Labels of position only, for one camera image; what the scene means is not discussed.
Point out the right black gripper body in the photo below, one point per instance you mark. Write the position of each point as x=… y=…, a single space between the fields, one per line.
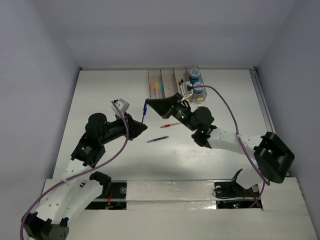
x=181 y=114

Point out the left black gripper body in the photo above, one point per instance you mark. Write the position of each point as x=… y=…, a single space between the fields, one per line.
x=121 y=128

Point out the blue highlighter pen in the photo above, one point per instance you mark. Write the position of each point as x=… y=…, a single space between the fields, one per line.
x=160 y=90

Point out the blue gel pen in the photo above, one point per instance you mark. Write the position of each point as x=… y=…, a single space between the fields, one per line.
x=145 y=106

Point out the red gel pen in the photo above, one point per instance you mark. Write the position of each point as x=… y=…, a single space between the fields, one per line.
x=170 y=125

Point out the orange highlighter pen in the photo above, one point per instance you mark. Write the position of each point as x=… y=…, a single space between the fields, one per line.
x=152 y=91

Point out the blue tape roll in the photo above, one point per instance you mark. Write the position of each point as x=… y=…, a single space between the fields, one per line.
x=198 y=88
x=194 y=75

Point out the red capped white marker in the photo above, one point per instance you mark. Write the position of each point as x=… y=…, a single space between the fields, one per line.
x=180 y=87

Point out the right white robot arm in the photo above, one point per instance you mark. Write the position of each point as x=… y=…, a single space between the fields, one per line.
x=269 y=157

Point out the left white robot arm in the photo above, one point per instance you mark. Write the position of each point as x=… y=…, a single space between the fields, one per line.
x=81 y=181

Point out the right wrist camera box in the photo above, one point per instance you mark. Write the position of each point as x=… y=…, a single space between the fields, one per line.
x=187 y=91

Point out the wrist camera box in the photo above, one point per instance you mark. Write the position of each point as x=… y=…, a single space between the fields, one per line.
x=120 y=105
x=187 y=91

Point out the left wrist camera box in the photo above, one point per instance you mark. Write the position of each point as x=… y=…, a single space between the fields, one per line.
x=120 y=105

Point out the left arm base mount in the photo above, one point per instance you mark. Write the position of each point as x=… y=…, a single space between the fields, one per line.
x=115 y=199

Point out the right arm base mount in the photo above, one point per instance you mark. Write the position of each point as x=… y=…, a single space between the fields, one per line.
x=230 y=195

